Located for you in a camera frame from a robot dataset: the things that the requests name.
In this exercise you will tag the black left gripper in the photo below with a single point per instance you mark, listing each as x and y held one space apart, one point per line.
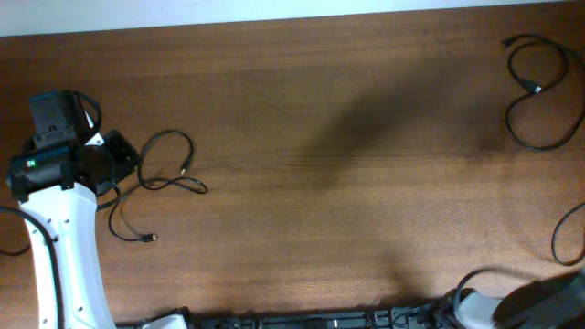
119 143

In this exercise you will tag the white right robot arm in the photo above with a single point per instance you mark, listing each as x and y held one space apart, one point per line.
555 302

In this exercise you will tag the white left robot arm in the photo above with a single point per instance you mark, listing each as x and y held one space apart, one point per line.
57 180

